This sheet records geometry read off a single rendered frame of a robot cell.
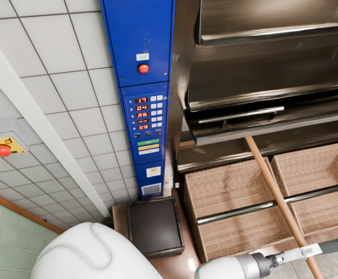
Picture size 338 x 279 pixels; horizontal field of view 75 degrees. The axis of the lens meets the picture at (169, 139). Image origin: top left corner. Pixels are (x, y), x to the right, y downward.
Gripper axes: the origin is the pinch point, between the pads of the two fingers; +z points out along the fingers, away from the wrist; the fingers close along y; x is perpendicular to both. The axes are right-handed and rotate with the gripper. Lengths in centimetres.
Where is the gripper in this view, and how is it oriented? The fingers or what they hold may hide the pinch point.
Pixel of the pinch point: (305, 251)
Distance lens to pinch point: 102.2
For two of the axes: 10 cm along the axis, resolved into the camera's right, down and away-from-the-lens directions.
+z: 9.7, -1.7, 1.6
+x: 2.3, 8.2, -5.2
